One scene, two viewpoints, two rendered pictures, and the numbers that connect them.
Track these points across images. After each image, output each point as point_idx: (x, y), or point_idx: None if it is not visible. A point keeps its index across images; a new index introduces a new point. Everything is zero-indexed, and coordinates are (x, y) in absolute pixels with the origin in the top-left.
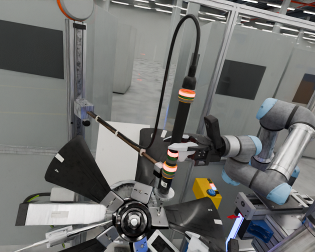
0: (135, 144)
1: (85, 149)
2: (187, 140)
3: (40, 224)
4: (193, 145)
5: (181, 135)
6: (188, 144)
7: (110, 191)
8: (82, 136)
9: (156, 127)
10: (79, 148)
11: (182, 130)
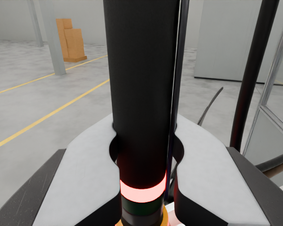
0: (267, 161)
1: (207, 106)
2: (177, 206)
3: (174, 164)
4: (58, 180)
5: (111, 88)
6: (83, 158)
7: (171, 178)
8: (221, 89)
9: (240, 88)
10: (209, 103)
11: (108, 53)
